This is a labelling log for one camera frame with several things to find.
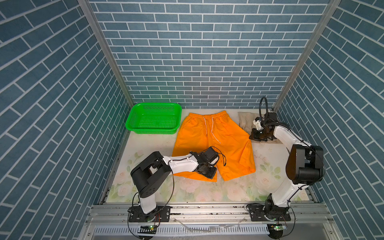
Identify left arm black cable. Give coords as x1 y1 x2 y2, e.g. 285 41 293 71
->
127 173 176 220

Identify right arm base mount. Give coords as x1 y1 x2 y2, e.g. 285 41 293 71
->
246 203 291 222

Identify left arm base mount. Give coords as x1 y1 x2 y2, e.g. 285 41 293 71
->
128 206 171 223

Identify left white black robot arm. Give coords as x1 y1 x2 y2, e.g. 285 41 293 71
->
131 147 220 215

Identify right aluminium corner post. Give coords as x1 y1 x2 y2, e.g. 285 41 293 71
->
272 0 341 112

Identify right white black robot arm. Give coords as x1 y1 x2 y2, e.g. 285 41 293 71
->
250 118 326 214

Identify orange shorts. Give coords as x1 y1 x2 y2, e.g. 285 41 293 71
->
172 111 256 181

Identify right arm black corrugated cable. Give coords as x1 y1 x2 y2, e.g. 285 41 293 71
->
258 96 269 121

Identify beige drawstring shorts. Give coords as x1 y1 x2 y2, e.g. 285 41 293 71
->
237 111 283 144

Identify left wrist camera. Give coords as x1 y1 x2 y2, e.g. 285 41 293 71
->
199 147 220 166

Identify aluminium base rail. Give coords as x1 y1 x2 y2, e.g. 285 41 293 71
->
80 202 342 240

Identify green plastic basket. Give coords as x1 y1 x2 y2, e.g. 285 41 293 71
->
126 103 182 135

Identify left aluminium corner post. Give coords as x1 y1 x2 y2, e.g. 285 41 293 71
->
78 0 135 107

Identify aluminium corner post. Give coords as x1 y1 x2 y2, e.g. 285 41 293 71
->
78 0 135 107
272 0 341 112

